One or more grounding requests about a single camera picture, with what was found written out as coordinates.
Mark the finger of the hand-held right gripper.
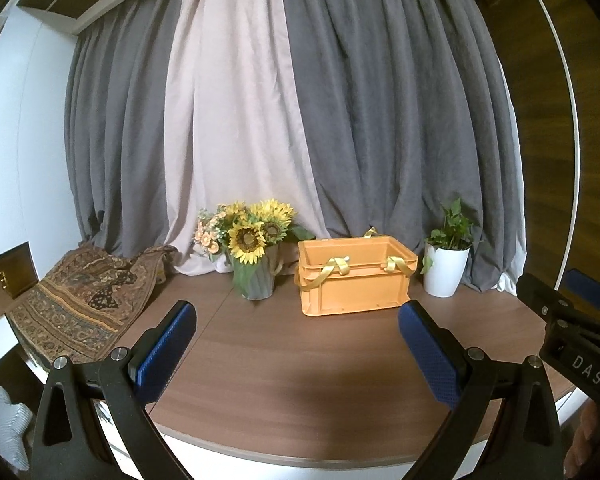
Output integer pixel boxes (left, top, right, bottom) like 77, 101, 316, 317
516, 273, 588, 333
562, 268, 600, 313

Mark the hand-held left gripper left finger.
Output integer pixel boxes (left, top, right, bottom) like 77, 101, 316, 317
30, 300, 198, 480

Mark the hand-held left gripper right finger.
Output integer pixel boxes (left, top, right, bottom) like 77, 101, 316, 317
398, 300, 566, 480

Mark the orange plastic crate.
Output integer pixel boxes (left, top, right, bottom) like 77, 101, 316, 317
294, 227, 419, 317

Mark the person's right hand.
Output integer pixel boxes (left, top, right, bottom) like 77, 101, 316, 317
565, 400, 600, 479

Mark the white plant pot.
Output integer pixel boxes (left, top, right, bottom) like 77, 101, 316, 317
423, 242, 471, 297

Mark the brown patterned cloth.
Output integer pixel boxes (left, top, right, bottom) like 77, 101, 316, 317
7, 244, 179, 367

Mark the green leafy plant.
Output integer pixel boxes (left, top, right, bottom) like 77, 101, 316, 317
420, 198, 486, 275

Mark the grey ribbed vase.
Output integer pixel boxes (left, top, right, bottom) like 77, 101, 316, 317
225, 242, 286, 301

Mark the sunflower bouquet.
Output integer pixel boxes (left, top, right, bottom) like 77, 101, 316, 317
194, 199, 316, 267

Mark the brown wooden cabinet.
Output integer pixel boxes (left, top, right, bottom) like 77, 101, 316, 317
0, 241, 35, 302

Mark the white ribbed cushion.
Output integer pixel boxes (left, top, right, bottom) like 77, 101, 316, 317
0, 386, 34, 472

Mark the white curved tube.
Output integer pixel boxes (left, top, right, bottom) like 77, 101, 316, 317
510, 0, 581, 292

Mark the grey curtain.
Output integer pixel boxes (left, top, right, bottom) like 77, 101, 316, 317
65, 0, 193, 261
279, 0, 523, 292

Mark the pale pink curtain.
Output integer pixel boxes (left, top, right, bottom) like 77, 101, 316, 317
164, 0, 331, 277

